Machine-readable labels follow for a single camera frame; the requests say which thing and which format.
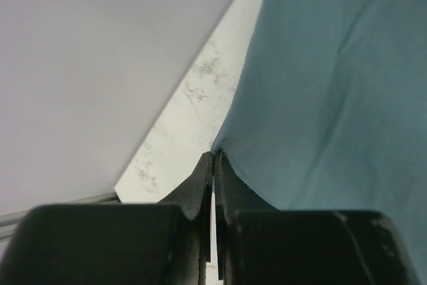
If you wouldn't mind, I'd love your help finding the left aluminium corner post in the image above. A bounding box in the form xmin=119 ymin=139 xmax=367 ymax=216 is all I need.
xmin=0 ymin=191 xmax=121 ymax=240

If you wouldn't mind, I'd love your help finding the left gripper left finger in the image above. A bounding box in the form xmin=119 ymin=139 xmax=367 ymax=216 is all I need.
xmin=159 ymin=152 xmax=213 ymax=284

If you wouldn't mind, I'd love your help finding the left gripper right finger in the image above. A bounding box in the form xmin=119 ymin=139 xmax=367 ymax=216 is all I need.
xmin=214 ymin=150 xmax=276 ymax=284

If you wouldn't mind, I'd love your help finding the blue grey t shirt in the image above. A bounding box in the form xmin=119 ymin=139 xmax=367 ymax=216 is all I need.
xmin=210 ymin=0 xmax=427 ymax=232

